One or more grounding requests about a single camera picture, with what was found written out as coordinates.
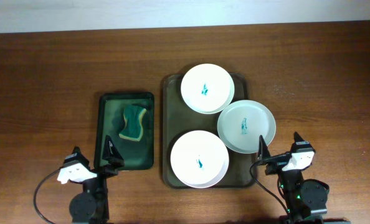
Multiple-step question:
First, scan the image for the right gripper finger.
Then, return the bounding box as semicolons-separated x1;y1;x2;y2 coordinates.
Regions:
290;132;311;153
257;135;271;160

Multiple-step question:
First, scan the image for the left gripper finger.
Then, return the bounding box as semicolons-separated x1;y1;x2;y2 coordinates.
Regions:
102;135;125;167
63;146;90;170

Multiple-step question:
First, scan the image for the green and yellow sponge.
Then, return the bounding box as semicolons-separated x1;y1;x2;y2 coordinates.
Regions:
119;105;147;142

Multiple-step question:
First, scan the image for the pale green plate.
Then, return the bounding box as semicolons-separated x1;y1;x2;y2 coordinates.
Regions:
217;100;276;154

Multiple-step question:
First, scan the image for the white plate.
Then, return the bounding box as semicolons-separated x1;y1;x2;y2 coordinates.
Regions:
170;130;229;189
180;63;235;114

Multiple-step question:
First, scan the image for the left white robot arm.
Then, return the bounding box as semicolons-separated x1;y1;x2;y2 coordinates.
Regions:
57;135;125;223

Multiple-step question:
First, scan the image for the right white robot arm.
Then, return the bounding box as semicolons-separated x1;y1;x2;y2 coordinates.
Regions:
250;132;349;224

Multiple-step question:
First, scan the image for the small dark green tray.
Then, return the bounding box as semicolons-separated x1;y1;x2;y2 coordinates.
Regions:
93;92;154;170

